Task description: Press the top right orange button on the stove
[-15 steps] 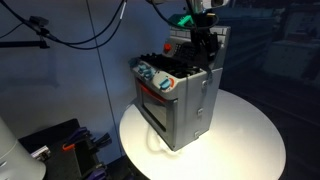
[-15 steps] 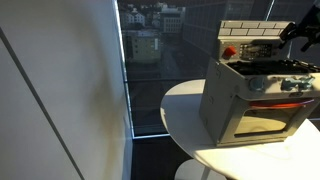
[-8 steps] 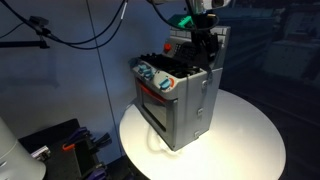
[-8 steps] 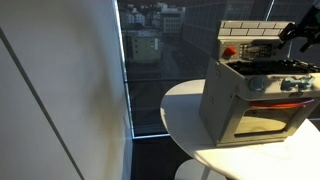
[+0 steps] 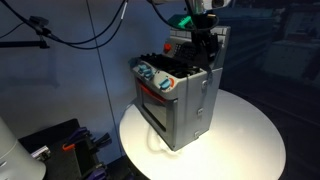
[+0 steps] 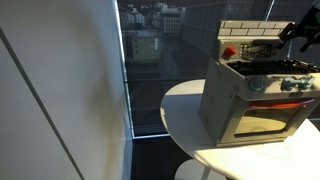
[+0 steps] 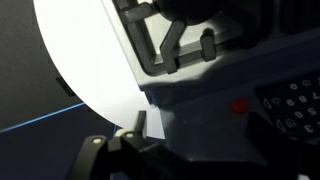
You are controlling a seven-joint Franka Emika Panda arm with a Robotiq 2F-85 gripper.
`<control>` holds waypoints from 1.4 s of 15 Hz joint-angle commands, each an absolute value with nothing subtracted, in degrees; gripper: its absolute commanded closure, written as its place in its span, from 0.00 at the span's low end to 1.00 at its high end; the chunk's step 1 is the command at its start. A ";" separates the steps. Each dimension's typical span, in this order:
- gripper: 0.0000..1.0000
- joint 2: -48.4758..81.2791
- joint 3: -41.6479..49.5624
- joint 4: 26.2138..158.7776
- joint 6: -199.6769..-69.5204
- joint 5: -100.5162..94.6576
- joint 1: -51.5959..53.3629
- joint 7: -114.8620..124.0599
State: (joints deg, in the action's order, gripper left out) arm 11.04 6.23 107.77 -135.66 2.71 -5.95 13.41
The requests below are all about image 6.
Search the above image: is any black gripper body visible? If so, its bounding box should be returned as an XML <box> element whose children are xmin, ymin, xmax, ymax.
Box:
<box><xmin>293</xmin><ymin>5</ymin><xmax>320</xmax><ymax>40</ymax></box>

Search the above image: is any big red round stove knob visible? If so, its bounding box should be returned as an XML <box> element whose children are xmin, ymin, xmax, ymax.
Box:
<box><xmin>221</xmin><ymin>45</ymin><xmax>238</xmax><ymax>61</ymax></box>

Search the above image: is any grey toy stove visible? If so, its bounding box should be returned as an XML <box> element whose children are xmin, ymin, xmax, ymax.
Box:
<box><xmin>198</xmin><ymin>20</ymin><xmax>320</xmax><ymax>148</ymax></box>

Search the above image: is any white table pedestal foot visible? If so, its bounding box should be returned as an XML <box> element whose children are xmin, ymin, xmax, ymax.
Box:
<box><xmin>174</xmin><ymin>158</ymin><xmax>228</xmax><ymax>180</ymax></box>

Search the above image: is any orange oven door handle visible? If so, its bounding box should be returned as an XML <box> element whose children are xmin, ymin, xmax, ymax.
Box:
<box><xmin>249</xmin><ymin>99</ymin><xmax>315</xmax><ymax>110</ymax></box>

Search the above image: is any blue stove knob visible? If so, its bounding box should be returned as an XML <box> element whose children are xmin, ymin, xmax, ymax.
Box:
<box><xmin>280</xmin><ymin>76</ymin><xmax>300</xmax><ymax>92</ymax></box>
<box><xmin>297</xmin><ymin>75</ymin><xmax>315</xmax><ymax>91</ymax></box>
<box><xmin>248</xmin><ymin>77</ymin><xmax>267</xmax><ymax>93</ymax></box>

